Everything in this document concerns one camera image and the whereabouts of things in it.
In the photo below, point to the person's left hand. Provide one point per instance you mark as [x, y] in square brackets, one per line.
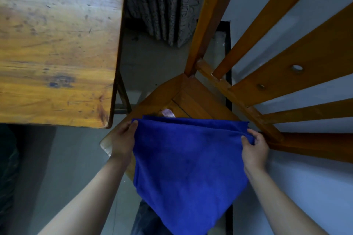
[122, 144]

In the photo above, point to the person's right hand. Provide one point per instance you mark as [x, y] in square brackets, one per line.
[255, 152]

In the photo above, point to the blue towel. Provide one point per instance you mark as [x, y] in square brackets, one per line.
[190, 171]

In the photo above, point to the person's left forearm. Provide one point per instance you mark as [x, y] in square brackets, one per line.
[88, 199]

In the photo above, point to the person's right forearm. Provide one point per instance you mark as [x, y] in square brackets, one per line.
[281, 204]

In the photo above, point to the person's blue jeans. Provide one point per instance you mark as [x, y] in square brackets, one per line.
[146, 222]

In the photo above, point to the wooden slat-back chair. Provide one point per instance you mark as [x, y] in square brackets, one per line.
[303, 64]

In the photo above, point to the wooden folding table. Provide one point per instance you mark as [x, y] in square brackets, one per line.
[55, 50]

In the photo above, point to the bed with blue floral sheet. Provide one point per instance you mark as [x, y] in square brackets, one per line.
[8, 166]

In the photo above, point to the beige patterned curtain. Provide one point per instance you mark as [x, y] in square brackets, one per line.
[165, 3]

